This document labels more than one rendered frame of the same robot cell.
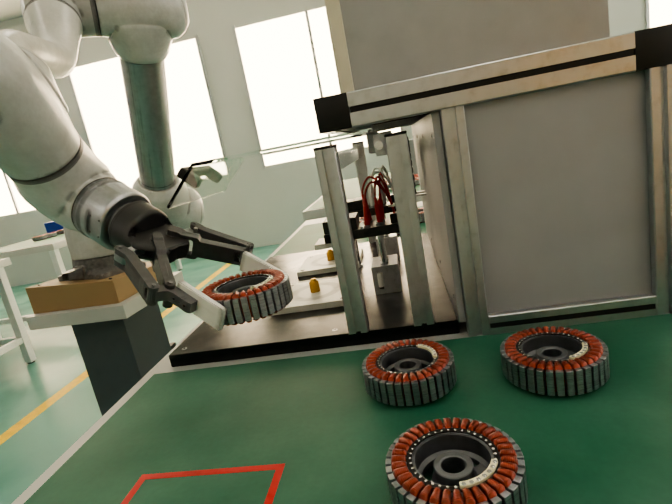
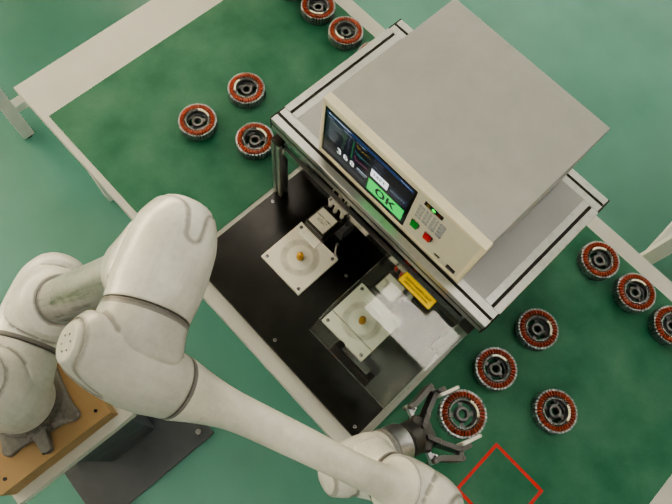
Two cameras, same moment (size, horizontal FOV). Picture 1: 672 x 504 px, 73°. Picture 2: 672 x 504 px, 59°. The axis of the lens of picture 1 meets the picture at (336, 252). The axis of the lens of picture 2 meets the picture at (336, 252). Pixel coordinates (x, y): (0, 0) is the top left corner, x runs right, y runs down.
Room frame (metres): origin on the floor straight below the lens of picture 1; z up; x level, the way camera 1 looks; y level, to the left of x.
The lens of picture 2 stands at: (0.79, 0.45, 2.32)
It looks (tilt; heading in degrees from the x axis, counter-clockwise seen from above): 70 degrees down; 295
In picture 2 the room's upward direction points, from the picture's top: 12 degrees clockwise
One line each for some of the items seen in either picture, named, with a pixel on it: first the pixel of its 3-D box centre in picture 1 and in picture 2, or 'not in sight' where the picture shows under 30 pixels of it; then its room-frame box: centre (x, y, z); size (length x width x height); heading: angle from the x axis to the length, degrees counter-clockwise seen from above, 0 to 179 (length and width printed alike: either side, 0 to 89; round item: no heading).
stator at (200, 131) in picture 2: not in sight; (198, 122); (1.60, -0.14, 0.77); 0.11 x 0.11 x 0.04
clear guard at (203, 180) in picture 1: (283, 165); (400, 317); (0.79, 0.06, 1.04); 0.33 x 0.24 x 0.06; 81
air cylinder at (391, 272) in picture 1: (386, 273); not in sight; (0.84, -0.09, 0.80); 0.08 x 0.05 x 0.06; 171
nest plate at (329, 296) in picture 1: (316, 293); not in sight; (0.86, 0.05, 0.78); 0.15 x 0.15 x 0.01; 81
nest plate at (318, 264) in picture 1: (331, 261); (299, 258); (1.10, 0.01, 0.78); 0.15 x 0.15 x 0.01; 81
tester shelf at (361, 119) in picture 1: (451, 102); (437, 163); (0.93, -0.28, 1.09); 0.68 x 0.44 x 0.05; 171
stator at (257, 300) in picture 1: (246, 295); (461, 414); (0.54, 0.12, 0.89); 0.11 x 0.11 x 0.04
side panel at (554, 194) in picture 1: (559, 212); not in sight; (0.60, -0.31, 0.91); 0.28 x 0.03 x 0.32; 81
